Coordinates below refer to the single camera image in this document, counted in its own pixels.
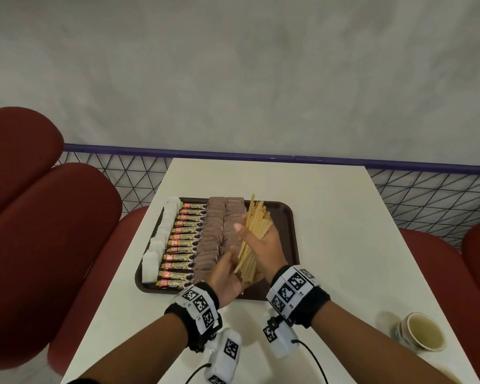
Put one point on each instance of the row of white tea bags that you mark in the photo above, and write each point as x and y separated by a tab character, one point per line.
150	263

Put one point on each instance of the white tea bag green tag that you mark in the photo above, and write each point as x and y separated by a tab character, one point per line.
175	201

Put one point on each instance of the right marker wristband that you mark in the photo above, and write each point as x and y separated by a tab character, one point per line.
298	295

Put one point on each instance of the row of gold coffee sachets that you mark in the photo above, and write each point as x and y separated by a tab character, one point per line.
180	251

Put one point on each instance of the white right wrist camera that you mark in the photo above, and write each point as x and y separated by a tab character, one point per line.
282	337

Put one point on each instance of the person's left forearm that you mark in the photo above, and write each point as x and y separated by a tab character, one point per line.
144	351

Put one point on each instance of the person's right hand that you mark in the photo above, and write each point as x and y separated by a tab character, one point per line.
274	255

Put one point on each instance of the red padded chair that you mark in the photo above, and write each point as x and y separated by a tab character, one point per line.
44	235
436	275

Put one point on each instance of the brown plastic tray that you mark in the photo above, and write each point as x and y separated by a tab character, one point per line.
284	227

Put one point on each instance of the person's left hand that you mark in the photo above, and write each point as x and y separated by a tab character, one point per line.
224	281

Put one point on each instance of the patterned paper cup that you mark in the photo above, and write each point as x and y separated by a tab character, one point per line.
422	331

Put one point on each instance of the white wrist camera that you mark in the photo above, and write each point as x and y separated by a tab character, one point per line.
282	337
224	355

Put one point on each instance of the person's right forearm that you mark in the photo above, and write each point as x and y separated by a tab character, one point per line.
376	347

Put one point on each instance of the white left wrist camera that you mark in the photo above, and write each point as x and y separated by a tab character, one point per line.
224	355

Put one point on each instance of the bundle of wooden stirrers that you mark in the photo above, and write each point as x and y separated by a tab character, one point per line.
256	223

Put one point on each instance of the row of brown sugar packets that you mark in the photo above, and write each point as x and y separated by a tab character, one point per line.
208	243
234	207

